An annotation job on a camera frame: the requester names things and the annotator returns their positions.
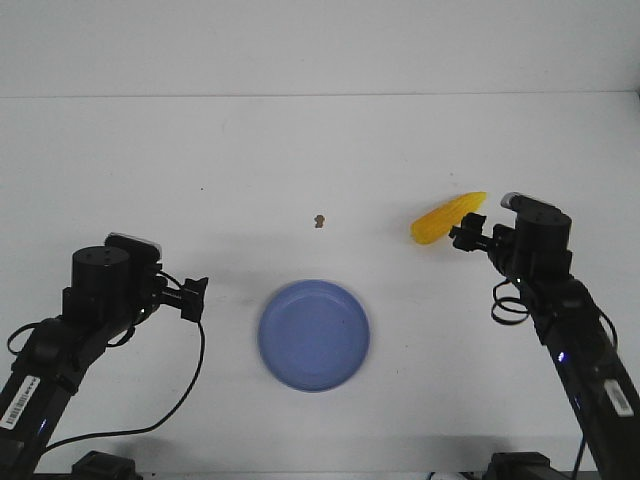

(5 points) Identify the blue round plate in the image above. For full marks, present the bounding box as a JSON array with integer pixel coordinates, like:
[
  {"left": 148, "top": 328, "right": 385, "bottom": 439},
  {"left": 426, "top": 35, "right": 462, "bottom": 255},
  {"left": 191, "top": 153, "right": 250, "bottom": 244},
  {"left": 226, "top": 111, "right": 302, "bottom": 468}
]
[{"left": 257, "top": 279, "right": 371, "bottom": 393}]

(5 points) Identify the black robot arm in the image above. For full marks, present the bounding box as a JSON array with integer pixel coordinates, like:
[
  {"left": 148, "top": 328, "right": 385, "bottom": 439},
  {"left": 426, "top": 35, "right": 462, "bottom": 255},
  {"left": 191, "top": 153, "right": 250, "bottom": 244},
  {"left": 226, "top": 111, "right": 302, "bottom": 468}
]
[
  {"left": 1, "top": 235, "right": 208, "bottom": 479},
  {"left": 449, "top": 192, "right": 639, "bottom": 479}
]

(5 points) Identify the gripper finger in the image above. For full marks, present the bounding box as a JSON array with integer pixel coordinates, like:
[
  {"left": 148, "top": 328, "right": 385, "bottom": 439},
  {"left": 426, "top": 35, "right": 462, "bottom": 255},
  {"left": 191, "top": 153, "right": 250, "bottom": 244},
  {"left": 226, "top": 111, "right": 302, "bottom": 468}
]
[
  {"left": 183, "top": 277, "right": 209, "bottom": 296},
  {"left": 462, "top": 212, "right": 486, "bottom": 233},
  {"left": 449, "top": 226, "right": 475, "bottom": 252},
  {"left": 181, "top": 295, "right": 204, "bottom": 321}
]

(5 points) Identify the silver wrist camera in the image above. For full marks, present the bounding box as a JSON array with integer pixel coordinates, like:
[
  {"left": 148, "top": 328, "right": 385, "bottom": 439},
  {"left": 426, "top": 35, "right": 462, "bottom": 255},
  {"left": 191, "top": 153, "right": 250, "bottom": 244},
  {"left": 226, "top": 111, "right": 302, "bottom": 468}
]
[
  {"left": 104, "top": 232, "right": 162, "bottom": 263},
  {"left": 500, "top": 192, "right": 555, "bottom": 212}
]

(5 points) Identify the yellow corn cob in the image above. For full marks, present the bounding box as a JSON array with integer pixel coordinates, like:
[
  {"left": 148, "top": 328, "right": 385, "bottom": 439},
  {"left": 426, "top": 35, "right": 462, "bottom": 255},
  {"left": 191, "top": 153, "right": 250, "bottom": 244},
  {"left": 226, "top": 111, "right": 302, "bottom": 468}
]
[{"left": 410, "top": 191, "right": 487, "bottom": 245}]

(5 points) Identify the small brown table stain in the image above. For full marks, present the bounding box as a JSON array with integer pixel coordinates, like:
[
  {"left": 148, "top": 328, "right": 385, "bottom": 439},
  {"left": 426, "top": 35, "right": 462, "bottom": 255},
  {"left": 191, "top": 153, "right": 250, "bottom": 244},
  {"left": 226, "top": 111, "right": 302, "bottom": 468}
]
[{"left": 314, "top": 214, "right": 326, "bottom": 229}]

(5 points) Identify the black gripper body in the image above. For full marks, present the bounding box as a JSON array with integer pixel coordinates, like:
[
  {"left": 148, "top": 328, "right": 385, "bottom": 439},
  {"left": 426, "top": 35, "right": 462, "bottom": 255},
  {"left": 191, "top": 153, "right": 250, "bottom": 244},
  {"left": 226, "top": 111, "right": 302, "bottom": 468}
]
[
  {"left": 147, "top": 272, "right": 183, "bottom": 312},
  {"left": 479, "top": 224, "right": 515, "bottom": 260}
]

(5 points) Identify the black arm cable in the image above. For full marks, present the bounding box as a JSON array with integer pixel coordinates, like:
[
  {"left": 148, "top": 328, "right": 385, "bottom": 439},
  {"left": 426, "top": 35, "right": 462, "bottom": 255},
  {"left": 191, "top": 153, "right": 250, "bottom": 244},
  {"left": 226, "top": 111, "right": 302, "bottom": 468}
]
[
  {"left": 7, "top": 269, "right": 207, "bottom": 451},
  {"left": 490, "top": 279, "right": 619, "bottom": 474}
]

